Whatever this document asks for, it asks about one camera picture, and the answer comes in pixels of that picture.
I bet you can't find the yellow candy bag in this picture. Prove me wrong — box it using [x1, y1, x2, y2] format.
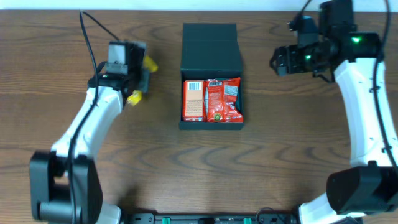
[126, 55, 159, 106]

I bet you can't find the red orange barcode box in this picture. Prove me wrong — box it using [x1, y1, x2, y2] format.
[182, 80, 206, 122]

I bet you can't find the red candy bag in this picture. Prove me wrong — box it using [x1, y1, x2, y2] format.
[205, 78, 243, 123]

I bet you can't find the black gift box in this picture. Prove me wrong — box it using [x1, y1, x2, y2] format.
[178, 22, 245, 131]

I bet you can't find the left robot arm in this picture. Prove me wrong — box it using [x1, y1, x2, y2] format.
[29, 40, 151, 223]

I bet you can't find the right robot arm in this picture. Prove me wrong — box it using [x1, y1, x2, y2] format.
[269, 0, 397, 223]

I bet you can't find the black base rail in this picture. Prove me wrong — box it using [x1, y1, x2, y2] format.
[120, 212, 301, 224]

